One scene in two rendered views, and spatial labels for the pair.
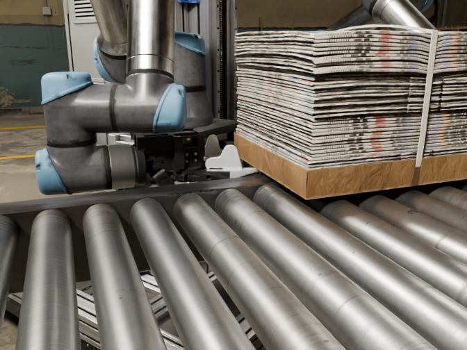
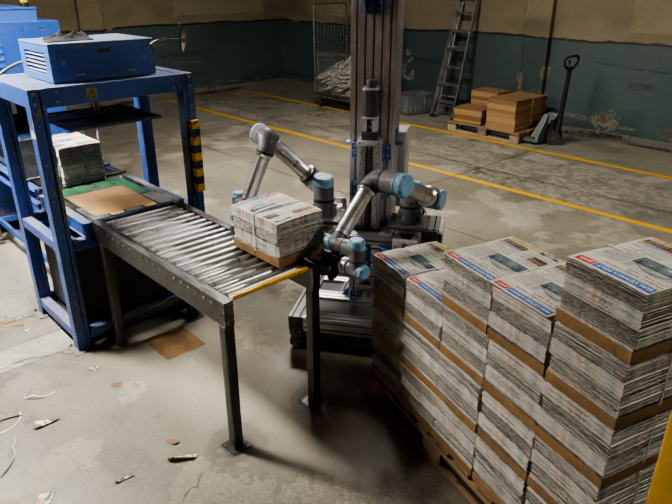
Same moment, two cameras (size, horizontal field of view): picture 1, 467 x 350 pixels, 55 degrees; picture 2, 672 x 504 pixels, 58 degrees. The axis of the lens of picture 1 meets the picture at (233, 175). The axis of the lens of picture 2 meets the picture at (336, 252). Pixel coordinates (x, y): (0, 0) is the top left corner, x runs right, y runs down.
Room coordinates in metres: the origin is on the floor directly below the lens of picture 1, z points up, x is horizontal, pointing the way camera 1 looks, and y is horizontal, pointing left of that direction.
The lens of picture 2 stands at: (-0.03, -2.95, 2.05)
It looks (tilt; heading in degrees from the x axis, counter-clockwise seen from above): 24 degrees down; 68
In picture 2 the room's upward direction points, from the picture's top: straight up
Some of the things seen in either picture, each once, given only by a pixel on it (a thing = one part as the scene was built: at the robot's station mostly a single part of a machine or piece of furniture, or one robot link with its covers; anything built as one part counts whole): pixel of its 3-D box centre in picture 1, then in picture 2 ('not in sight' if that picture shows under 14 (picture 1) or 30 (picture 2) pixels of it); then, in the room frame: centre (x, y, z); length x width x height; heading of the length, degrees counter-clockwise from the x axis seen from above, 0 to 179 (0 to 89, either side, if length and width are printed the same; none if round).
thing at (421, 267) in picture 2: not in sight; (470, 375); (1.40, -1.07, 0.42); 1.17 x 0.39 x 0.83; 94
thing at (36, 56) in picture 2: not in sight; (88, 56); (0.05, 1.00, 1.65); 0.60 x 0.45 x 0.20; 21
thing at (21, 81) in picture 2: not in sight; (92, 83); (0.05, 1.00, 1.50); 0.94 x 0.68 x 0.10; 21
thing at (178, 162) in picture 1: (169, 157); not in sight; (0.76, 0.11, 0.83); 0.12 x 0.08 x 0.09; 111
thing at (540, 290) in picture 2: not in sight; (557, 287); (1.42, -1.49, 1.06); 0.37 x 0.28 x 0.01; 5
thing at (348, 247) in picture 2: not in sight; (354, 249); (1.03, -0.61, 0.92); 0.11 x 0.08 x 0.11; 120
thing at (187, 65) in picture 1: (179, 57); (323, 186); (1.17, 0.14, 0.98); 0.13 x 0.12 x 0.14; 90
